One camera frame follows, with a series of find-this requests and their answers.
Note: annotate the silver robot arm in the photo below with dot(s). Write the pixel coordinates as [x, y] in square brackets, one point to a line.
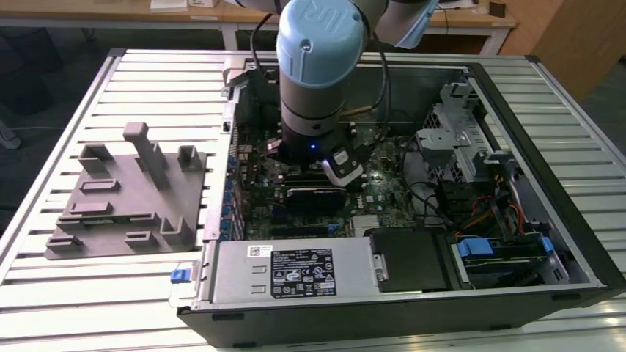
[313, 73]

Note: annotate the RAM slot with white clips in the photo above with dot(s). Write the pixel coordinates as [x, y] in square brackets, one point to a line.
[303, 185]
[303, 177]

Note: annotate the black graphics card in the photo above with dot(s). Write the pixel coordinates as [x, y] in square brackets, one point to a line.
[315, 199]

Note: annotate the blue card retention clip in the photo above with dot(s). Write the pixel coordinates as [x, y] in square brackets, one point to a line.
[226, 199]
[224, 224]
[226, 212]
[228, 183]

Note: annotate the green motherboard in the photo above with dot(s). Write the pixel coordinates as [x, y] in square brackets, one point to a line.
[386, 183]

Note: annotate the black expansion slot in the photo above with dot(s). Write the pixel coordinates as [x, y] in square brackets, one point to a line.
[298, 231]

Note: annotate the silver chipset heat sink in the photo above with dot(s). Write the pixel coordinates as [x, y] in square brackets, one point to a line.
[366, 223]

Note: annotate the metal drive cage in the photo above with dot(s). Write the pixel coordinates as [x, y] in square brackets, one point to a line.
[450, 146]

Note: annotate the silver power supply unit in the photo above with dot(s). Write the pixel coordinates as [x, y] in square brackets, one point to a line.
[235, 271]

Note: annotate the grey parts rack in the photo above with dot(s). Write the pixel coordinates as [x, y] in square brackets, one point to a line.
[142, 205]

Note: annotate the black plastic shroud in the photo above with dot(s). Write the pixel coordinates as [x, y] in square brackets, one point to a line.
[411, 256]

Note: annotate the blue case latch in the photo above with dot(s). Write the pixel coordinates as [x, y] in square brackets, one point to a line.
[179, 275]

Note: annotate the hard disk in blue carrier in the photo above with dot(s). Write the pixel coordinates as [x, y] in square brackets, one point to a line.
[477, 249]

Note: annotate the green RAM stick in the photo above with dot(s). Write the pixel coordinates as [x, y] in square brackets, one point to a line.
[104, 220]

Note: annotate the white box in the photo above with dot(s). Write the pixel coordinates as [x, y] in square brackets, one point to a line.
[168, 3]

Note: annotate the wooden desk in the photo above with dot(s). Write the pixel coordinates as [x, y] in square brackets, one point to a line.
[479, 18]

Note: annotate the black open PC case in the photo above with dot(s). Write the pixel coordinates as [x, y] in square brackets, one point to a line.
[391, 322]

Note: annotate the small black box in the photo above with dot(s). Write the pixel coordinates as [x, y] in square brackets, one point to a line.
[497, 9]

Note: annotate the dark office chair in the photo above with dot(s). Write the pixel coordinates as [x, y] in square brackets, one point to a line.
[30, 66]

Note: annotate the wooden cabinet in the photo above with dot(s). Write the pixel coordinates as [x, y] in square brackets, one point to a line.
[577, 47]

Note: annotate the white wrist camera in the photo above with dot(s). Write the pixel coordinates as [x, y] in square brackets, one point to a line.
[342, 168]

